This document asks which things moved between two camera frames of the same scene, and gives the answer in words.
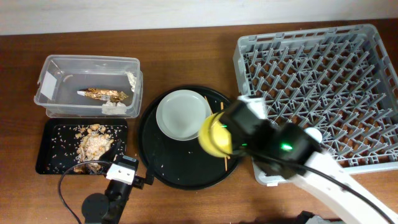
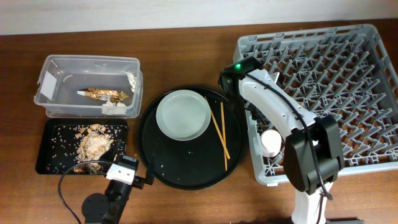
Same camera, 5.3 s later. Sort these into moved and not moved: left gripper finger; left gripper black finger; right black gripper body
Moved: right black gripper body
Not moved: left gripper finger; left gripper black finger
